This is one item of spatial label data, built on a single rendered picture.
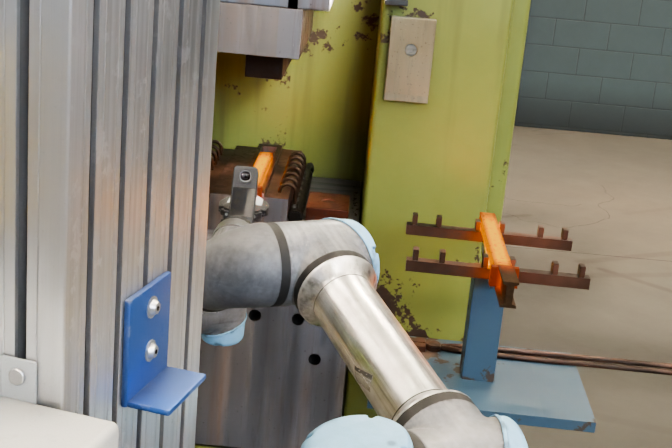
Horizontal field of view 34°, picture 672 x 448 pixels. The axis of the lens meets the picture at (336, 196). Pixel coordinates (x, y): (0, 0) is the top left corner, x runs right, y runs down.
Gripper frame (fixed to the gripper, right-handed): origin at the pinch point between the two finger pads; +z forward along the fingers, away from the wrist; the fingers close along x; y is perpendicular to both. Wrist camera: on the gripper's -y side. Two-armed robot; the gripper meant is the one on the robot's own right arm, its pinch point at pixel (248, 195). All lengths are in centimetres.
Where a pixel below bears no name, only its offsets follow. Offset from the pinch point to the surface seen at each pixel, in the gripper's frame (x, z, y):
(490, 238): 45.6, -15.7, -0.7
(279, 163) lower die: 3.4, 30.5, 0.9
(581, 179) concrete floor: 162, 449, 100
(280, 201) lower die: 6.1, 2.7, 1.4
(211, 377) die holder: -4.7, -3.3, 37.8
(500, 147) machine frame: 56, 61, -1
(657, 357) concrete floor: 141, 178, 100
